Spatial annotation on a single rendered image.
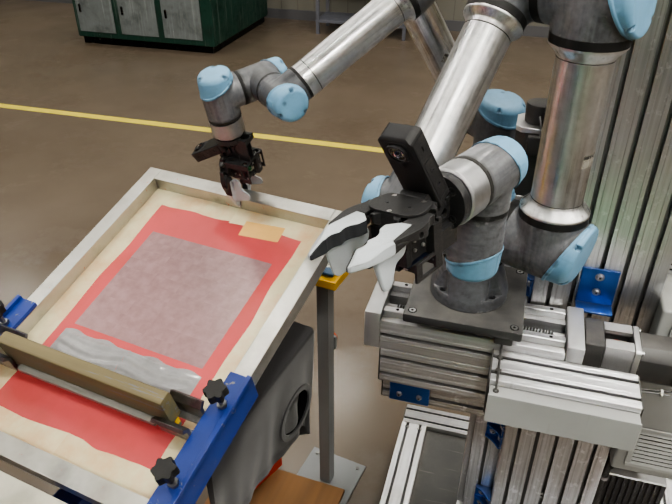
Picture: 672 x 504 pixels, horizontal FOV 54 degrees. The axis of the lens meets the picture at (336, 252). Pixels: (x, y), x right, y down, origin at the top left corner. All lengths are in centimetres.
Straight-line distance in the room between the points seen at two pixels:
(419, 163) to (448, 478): 175
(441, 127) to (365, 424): 194
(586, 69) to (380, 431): 197
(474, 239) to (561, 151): 26
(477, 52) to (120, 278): 98
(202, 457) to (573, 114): 82
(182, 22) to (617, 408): 679
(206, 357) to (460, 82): 75
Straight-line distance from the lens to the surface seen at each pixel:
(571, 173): 110
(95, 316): 156
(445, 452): 242
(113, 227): 171
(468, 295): 126
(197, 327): 144
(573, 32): 102
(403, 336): 135
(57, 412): 144
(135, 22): 789
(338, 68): 138
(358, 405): 284
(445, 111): 98
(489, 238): 89
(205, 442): 123
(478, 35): 102
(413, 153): 70
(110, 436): 136
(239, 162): 154
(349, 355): 306
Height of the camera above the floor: 203
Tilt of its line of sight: 33 degrees down
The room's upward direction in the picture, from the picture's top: straight up
